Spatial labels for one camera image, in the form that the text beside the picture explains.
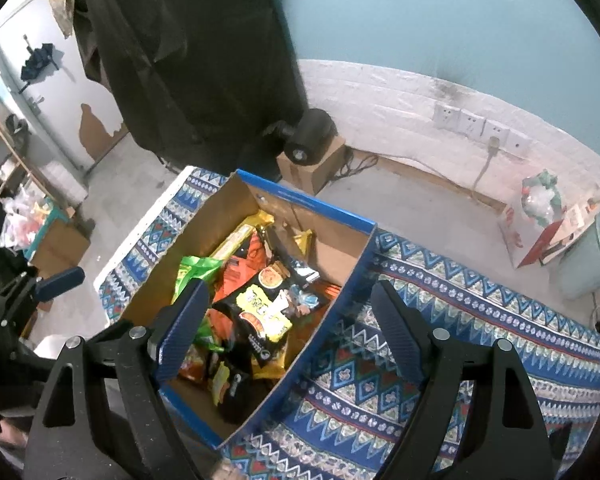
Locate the pale green waste bin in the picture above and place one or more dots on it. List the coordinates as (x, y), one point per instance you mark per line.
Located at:
(578, 271)

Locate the small brown cardboard box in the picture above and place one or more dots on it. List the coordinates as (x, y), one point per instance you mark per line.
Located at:
(311, 179)

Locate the green snack bag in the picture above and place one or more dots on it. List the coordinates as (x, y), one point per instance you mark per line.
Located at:
(205, 269)

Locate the white wall socket strip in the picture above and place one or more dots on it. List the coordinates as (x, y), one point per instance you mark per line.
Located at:
(480, 129)

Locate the yellow snack bag long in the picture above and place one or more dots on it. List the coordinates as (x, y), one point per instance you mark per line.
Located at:
(241, 233)

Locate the white door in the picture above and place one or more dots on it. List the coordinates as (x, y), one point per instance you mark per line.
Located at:
(79, 116)

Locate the blue patterned bed cover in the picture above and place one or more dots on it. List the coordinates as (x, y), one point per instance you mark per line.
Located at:
(431, 370)

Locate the black yellow snack bag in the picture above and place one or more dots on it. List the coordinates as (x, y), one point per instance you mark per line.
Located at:
(256, 323)

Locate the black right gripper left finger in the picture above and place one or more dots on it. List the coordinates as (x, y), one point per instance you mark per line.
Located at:
(101, 415)

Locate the black yellow snack packet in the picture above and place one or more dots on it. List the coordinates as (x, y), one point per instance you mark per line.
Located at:
(231, 389)

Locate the white red carton box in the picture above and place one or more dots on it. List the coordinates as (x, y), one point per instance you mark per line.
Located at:
(538, 223)

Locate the blue cardboard box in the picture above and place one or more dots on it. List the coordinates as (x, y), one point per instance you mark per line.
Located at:
(315, 255)

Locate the black round speaker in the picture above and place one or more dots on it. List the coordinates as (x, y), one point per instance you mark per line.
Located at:
(307, 142)

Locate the black hanging coat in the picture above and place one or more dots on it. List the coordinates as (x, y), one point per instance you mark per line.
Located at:
(209, 83)

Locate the orange snack bag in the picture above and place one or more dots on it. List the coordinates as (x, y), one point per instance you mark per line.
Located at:
(248, 260)

